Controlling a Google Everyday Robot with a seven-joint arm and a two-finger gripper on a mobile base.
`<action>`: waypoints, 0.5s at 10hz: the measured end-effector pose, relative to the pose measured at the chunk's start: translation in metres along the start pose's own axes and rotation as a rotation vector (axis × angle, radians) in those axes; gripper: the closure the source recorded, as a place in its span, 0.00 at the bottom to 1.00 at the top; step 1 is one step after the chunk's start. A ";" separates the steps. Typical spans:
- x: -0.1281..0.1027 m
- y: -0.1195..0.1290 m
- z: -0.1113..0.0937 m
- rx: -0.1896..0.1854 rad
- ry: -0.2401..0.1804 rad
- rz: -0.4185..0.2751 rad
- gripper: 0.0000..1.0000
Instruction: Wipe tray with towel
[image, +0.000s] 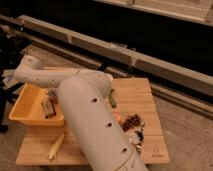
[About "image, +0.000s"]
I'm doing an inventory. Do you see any yellow corn cob toy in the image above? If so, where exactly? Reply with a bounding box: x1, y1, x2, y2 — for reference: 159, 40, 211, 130
47, 132, 66, 161

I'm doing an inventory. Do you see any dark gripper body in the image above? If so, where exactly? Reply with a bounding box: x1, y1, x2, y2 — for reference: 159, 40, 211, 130
41, 89, 58, 119

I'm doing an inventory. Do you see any green pepper toy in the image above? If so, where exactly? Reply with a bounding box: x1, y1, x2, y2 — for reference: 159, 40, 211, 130
108, 89, 117, 108

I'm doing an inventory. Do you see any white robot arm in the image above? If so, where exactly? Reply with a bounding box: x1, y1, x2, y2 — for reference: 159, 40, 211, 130
14, 55, 149, 171

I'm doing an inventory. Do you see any yellow plastic tray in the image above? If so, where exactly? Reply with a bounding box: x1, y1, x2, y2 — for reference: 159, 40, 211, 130
9, 84, 64, 126

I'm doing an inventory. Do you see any long metal rail beam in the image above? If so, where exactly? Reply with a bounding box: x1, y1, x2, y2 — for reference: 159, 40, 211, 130
18, 15, 213, 96

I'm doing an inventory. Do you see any wooden table board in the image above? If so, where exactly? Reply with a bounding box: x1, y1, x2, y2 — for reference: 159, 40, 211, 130
16, 78, 170, 166

